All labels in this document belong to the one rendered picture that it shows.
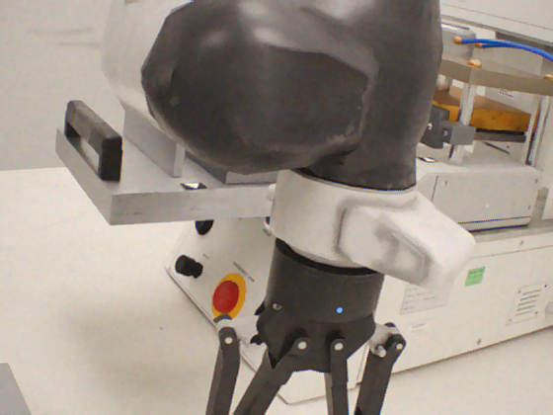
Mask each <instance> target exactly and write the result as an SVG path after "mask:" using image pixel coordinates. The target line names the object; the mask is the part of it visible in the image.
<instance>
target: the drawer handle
mask: <svg viewBox="0 0 553 415"><path fill-rule="evenodd" d="M64 135H65V136H66V137H67V136H75V137H81V136H82V138H83V139H84V140H85V141H86V142H87V143H88V144H89V145H90V146H91V147H92V148H93V149H94V150H95V151H96V152H97V155H98V156H99V162H98V176H99V177H100V178H101V179H102V180H104V179H105V178H119V177H120V169H121V162H122V158H123V149H122V137H121V136H120V135H119V134H118V132H117V131H116V130H114V129H113V128H112V127H111V126H110V125H109V124H107V123H106V122H105V121H104V120H103V119H101V118H100V116H99V115H98V114H97V113H95V112H93V110H92V109H91V108H89V107H88V106H87V105H86V103H85V102H82V101H79V100H71V101H69V102H68V104H67V112H66V115H65V117H64Z"/></svg>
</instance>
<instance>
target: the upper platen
mask: <svg viewBox="0 0 553 415"><path fill-rule="evenodd" d="M451 80H452V79H451V78H449V77H445V76H442V75H439V76H438V78H437V81H436V84H435V91H434V98H433V102H432V104H433V105H435V106H438V107H441V108H444V109H447V110H449V111H450V113H449V122H456V118H457V115H458V108H459V104H460V100H461V97H460V96H461V93H462V88H459V87H455V86H453V85H450V84H451ZM473 106H474V108H473V111H472V115H471V119H470V120H471V123H470V124H471V125H473V126H474V127H476V129H475V137H474V140H489V141H498V142H517V143H525V141H526V138H527V135H525V134H524V133H525V132H528V129H529V122H530V120H531V113H527V112H525V111H522V110H519V109H516V108H513V107H510V106H509V105H507V104H504V103H501V102H499V101H495V100H493V99H489V98H486V97H484V96H480V95H477V94H476V97H475V101H474V105H473Z"/></svg>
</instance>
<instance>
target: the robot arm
mask: <svg viewBox="0 0 553 415"><path fill-rule="evenodd" d="M442 53H443V42H442V31H441V16H440V2H439V0H112V3H111V7H110V12H109V16H108V19H107V20H106V24H105V29H104V33H103V38H102V42H101V56H102V57H101V69H102V71H103V73H104V75H105V76H106V78H107V79H108V82H109V83H110V85H111V87H112V88H113V90H114V91H113V92H114V93H115V94H116V96H117V97H118V99H119V103H120V104H121V106H122V107H123V108H124V109H125V110H126V111H128V112H130V113H132V114H134V115H136V116H138V117H140V118H144V119H145V120H146V121H148V122H149V123H150V124H152V125H154V126H155V127H156V128H158V129H159V130H161V131H162V132H163V133H164V134H165V135H166V136H168V137H171V138H172V139H173V140H175V141H176V142H178V143H179V144H180V145H182V146H183V147H184V148H186V149H187V150H188V151H189V152H190V153H192V154H193V155H194V156H196V157H197V158H198V159H200V160H202V161H204V162H206V163H208V164H210V165H212V166H214V167H216V168H218V169H220V170H224V171H228V172H232V173H237V174H242V175H252V174H259V173H266V172H273V171H277V174H276V183H275V184H270V185H269V187H268V189H267V193H266V198H267V199H268V200H269V201H271V202H273V204H272V209H271V215H270V224H269V228H270V230H271V231H272V233H273V234H274V236H275V237H276V239H275V244H274V250H273V255H272V261H271V266H270V272H269V277H268V283H267V288H266V294H265V298H264V300H263V301H262V303H261V304H260V305H259V307H258V308H257V309H256V311H255V314H254V315H252V316H248V317H243V318H238V319H233V318H232V317H231V316H230V315H229V314H221V315H219V316H218V317H217V318H216V328H217V332H218V338H219V348H218V352H217V357H216V360H215V365H214V367H215V370H214V374H213V378H212V382H211V387H210V391H209V395H208V399H207V400H208V403H207V407H206V411H205V415H229V411H230V407H231V404H232V399H233V395H234V392H235V387H236V383H237V380H238V376H237V375H238V372H239V368H240V352H245V351H246V349H247V347H248V346H249V345H250V340H251V338H252V337H253V336H254V335H256V334H259V335H260V337H261V339H262V340H263V342H264V344H265V345H266V347H267V348H266V349H265V351H264V352H263V355H262V361H261V364H260V365H259V367H258V369H257V370H256V372H255V374H254V376H253V378H252V379H251V383H250V384H249V386H248V388H247V390H246V392H245V393H244V395H243V396H242V398H241V400H240V402H239V404H238V405H237V406H236V408H235V410H234V412H233V414H232V415H266V413H267V411H268V409H269V408H270V405H271V403H272V401H273V399H274V398H275V397H276V395H277V392H278V390H279V389H280V387H281V386H282V385H286V384H287V382H288V380H289V378H290V377H291V375H292V373H293V372H302V371H307V370H311V371H314V372H317V373H324V380H325V390H326V398H327V407H328V410H327V415H350V409H349V400H348V391H349V390H348V383H349V373H348V362H347V359H348V358H349V357H350V356H351V355H352V354H353V353H354V352H356V351H357V350H359V349H360V348H361V347H362V346H363V345H364V344H365V343H366V342H367V341H368V340H369V342H368V344H367V345H368V347H369V349H368V353H367V358H366V362H365V366H364V371H363V377H362V380H361V381H360V386H359V391H358V395H357V400H356V405H355V413H354V415H380V412H381V409H382V408H383V403H384V400H385V395H386V391H387V387H388V382H389V378H390V377H391V375H392V370H393V366H394V364H395V363H396V361H397V360H398V359H399V357H400V355H401V354H402V352H403V351H404V349H405V347H406V341H405V339H404V336H402V334H401V333H400V331H399V330H398V328H397V327H396V325H395V324H394V323H393V322H391V321H389V322H386V323H385V324H384V325H381V324H378V323H376V322H375V321H374V318H373V311H374V309H375V307H376V305H377V302H378V298H379V297H380V293H381V289H382V285H383V281H384V277H385V275H388V276H390V277H393V278H396V279H397V280H400V281H403V282H405V283H408V284H413V285H416V286H418V287H420V288H423V289H425V290H432V291H434V290H436V289H438V288H440V287H442V286H444V285H446V284H448V283H449V282H450V281H452V280H453V279H454V278H456V277H457V275H458V274H459V273H460V272H461V271H462V269H463V268H464V267H465V266H466V264H467V263H468V262H469V261H470V260H471V257H472V254H473V251H474V248H475V245H476V241H475V240H474V238H473V236H472V235H471V233H469V232H468V231H467V230H465V229H464V228H463V227H461V225H460V224H458V223H457V222H456V221H454V220H453V219H451V218H450V217H449V216H448V215H447V214H446V213H444V212H443V211H442V210H440V209H439V208H438V207H436V206H435V205H434V204H433V203H432V202H431V201H429V200H428V199H427V198H426V197H424V196H423V195H422V194H420V193H419V192H418V191H417V183H418V181H417V180H416V161H417V146H418V144H419V140H420V138H421V137H422V135H423V134H424V132H425V130H426V128H427V126H428V121H429V117H430V113H431V109H432V102H433V98H434V94H435V84H436V81H437V78H438V71H439V67H440V64H441V61H440V60H441V56H442Z"/></svg>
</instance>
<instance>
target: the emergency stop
mask: <svg viewBox="0 0 553 415"><path fill-rule="evenodd" d="M239 295H240V290H239V287H238V285H236V284H235V283H233V282H231V281H224V282H222V283H221V284H220V285H219V286H218V287H217V288H216V290H215V292H214V294H213V299H212V302H213V307H214V309H215V310H216V311H217V312H221V313H224V314H226V313H229V312H231V311H232V310H233V309H234V307H235V306H236V304H237V302H238V300H239Z"/></svg>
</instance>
